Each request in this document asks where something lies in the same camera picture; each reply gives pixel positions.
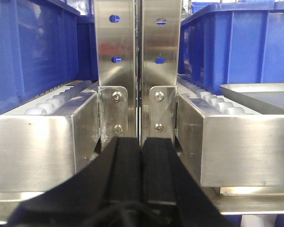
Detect steel shelf rail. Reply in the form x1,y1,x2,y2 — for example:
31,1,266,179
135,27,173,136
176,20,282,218
0,83,100,222
177,75,284,215

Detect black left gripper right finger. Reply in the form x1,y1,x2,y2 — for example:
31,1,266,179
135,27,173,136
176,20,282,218
142,137,234,227

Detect steel shelf upright post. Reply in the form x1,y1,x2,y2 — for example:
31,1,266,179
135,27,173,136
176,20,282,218
94,0,182,148

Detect left steel shelf rail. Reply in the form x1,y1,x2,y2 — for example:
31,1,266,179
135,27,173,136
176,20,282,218
0,83,100,222

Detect right steel shelf rail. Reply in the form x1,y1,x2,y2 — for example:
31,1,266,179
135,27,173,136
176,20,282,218
177,75,284,215

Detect blue plastic bin right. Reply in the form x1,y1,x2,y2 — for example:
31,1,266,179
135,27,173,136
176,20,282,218
178,1,284,95

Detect blue plastic bin left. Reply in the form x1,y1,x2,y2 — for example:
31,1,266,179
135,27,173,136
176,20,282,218
0,0,98,114

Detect silver metal tray on shelf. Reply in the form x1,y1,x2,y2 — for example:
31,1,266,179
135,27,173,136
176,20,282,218
220,83,284,114

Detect blue plastic bin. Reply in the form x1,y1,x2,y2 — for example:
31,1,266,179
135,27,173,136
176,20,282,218
178,1,284,95
0,0,98,114

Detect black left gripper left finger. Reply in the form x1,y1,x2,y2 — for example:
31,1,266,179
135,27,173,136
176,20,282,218
6,137,142,227

